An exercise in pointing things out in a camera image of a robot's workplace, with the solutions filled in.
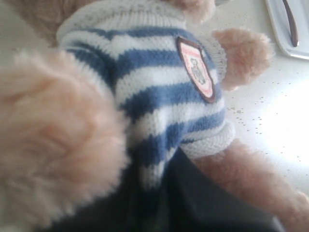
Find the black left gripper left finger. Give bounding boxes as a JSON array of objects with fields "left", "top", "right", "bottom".
[{"left": 46, "top": 160, "right": 150, "bottom": 232}]

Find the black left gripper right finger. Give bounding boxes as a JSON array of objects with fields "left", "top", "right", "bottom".
[{"left": 167, "top": 149, "right": 284, "bottom": 232}]

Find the plush teddy bear striped shirt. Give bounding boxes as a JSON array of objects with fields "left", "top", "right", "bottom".
[{"left": 0, "top": 0, "right": 309, "bottom": 232}]

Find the dark red wooden spoon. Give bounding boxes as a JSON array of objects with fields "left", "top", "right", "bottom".
[{"left": 282, "top": 0, "right": 299, "bottom": 47}]

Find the white plastic tray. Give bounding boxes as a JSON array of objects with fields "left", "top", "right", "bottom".
[{"left": 266, "top": 0, "right": 309, "bottom": 60}]

